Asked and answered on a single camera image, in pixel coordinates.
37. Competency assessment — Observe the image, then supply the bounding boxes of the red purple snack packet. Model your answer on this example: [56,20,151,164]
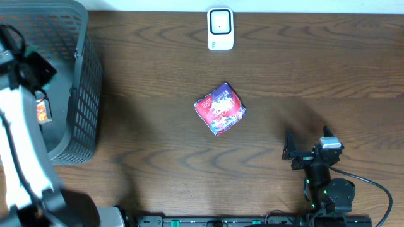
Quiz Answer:
[194,83,247,136]

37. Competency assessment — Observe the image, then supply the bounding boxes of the orange small box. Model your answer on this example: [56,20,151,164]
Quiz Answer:
[37,98,52,125]

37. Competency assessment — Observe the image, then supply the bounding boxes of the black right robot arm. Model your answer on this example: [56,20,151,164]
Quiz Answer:
[282,126,355,226]

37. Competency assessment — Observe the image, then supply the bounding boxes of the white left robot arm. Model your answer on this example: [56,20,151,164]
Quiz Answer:
[1,25,128,226]

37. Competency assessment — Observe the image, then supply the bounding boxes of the white barcode scanner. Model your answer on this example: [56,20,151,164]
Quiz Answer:
[207,8,235,51]

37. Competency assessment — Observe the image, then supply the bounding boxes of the grey plastic basket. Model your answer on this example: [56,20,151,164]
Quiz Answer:
[1,1,103,166]

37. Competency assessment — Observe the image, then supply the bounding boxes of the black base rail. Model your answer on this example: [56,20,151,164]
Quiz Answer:
[129,214,372,227]

